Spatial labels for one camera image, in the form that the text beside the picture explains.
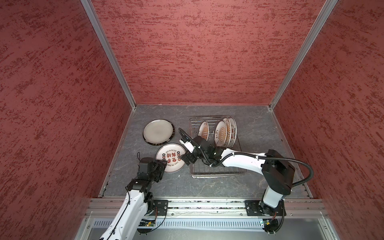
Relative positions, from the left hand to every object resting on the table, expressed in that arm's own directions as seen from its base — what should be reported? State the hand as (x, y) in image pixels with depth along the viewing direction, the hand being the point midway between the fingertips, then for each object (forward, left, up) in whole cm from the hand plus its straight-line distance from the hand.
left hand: (167, 167), depth 86 cm
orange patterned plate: (+19, -34, +8) cm, 40 cm away
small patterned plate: (+23, -21, +6) cm, 32 cm away
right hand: (+5, -10, +8) cm, 14 cm away
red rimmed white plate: (+10, 0, -2) cm, 10 cm away
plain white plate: (+26, +10, -2) cm, 28 cm away
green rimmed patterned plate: (+15, -38, +16) cm, 44 cm away
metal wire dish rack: (-1, -29, -2) cm, 30 cm away
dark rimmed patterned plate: (+26, +10, -2) cm, 28 cm away
